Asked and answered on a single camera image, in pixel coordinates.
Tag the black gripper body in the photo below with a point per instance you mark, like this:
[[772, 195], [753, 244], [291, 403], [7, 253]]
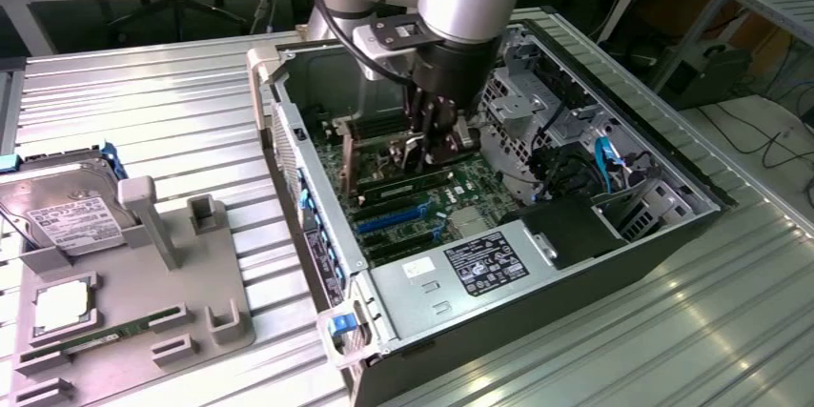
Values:
[[458, 73]]

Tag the green graphics card with fan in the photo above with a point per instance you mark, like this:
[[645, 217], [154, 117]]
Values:
[[349, 164]]

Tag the grey metal drive cage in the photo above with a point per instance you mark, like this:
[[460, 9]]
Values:
[[509, 140]]

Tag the green motherboard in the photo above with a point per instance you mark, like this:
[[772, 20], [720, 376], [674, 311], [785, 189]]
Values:
[[470, 178]]

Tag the silver chipset heat sink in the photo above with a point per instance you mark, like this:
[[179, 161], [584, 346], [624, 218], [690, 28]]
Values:
[[470, 221]]

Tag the blue expansion slot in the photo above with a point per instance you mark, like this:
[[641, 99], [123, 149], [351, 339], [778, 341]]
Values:
[[391, 220]]

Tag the blue slot clip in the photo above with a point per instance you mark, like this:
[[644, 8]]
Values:
[[305, 199], [337, 270], [325, 242]]

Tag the black expansion slot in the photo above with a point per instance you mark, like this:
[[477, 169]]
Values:
[[401, 242]]

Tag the black plastic shroud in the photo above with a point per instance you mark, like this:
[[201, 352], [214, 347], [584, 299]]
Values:
[[560, 230]]

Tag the grey power supply unit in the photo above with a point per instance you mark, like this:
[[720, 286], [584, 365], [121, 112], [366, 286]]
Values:
[[440, 292]]

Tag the metal disk bay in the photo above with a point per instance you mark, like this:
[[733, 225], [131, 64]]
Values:
[[661, 202]]

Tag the black box device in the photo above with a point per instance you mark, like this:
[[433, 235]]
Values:
[[718, 78]]

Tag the black stand legs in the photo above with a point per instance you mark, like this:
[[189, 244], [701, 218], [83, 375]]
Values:
[[191, 6]]

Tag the blue case latch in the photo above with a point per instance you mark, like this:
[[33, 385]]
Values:
[[343, 323]]

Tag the blue disk carrier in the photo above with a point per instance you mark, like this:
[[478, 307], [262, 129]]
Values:
[[114, 161]]

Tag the black and grey PC case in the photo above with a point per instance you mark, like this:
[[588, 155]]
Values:
[[509, 354]]

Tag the metal slat shelf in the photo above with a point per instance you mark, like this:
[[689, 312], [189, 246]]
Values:
[[776, 2]]

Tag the grey parts rack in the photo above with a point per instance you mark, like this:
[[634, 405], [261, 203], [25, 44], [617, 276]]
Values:
[[127, 292]]

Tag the silver hard disk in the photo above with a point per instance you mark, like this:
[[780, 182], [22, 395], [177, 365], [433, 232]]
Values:
[[63, 216]]

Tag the green RAM stick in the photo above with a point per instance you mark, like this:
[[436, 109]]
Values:
[[121, 331]]

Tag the silver CPU chip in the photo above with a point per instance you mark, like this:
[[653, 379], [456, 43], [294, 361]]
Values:
[[61, 307]]

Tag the grey metal frame post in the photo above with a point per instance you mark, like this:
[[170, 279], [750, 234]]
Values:
[[10, 107]]

